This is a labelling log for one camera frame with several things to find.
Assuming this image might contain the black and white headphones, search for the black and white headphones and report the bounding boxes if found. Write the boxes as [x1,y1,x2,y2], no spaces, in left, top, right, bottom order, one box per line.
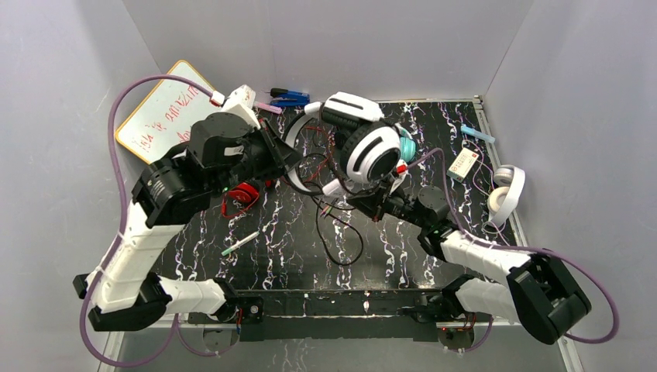
[283,91,402,203]

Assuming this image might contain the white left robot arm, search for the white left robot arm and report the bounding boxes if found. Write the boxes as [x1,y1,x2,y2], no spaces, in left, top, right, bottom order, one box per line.
[74,112,302,332]

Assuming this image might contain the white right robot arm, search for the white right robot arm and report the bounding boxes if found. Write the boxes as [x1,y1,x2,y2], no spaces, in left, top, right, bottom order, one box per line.
[347,186,592,344]

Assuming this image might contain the red headphones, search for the red headphones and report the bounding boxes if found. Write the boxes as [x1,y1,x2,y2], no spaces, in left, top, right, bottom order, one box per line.
[220,126,335,221]

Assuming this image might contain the teal headphones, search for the teal headphones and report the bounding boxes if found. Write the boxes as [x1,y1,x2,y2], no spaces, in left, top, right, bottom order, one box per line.
[397,125,417,164]

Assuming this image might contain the white beige headphones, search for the white beige headphones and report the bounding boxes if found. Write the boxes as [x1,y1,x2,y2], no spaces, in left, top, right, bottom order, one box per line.
[487,164,526,228]

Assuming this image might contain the pink marker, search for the pink marker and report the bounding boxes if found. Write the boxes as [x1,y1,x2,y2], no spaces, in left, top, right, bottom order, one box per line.
[253,102,283,115]

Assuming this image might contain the small white labelled box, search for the small white labelled box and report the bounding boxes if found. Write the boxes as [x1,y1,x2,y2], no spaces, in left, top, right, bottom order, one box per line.
[446,148,480,182]

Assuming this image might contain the blue stapler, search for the blue stapler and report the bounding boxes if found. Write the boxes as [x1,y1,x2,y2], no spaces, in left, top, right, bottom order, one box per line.
[269,88,310,108]

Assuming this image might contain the yellow framed whiteboard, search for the yellow framed whiteboard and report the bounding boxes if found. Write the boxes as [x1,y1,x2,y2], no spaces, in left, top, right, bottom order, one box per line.
[115,80,218,164]

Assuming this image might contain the light blue marker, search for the light blue marker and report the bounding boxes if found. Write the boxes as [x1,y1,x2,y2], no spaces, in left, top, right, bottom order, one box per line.
[460,125,496,144]

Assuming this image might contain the white green capped pen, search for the white green capped pen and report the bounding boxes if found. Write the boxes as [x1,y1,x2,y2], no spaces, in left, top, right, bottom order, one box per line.
[222,231,260,257]

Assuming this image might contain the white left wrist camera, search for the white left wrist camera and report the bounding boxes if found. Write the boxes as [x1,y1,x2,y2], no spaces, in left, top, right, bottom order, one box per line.
[220,84,261,129]

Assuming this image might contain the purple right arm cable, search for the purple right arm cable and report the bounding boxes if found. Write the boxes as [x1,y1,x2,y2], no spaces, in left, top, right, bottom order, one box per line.
[405,147,621,345]

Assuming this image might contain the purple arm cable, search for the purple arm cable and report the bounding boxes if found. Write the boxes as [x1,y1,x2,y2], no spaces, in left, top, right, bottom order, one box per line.
[405,147,621,345]
[79,74,227,369]

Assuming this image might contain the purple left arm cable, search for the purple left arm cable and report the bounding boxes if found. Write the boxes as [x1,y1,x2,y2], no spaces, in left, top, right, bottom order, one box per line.
[79,74,227,369]

